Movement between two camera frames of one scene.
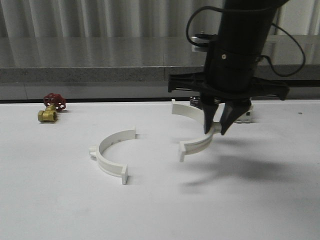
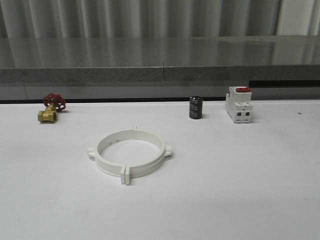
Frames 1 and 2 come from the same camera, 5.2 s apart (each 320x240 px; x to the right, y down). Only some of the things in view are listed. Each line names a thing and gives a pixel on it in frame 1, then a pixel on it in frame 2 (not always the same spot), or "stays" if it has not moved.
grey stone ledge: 43,59 stays
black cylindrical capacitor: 195,101 stays
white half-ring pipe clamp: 198,116 → 152,166
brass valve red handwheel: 54,102 stays
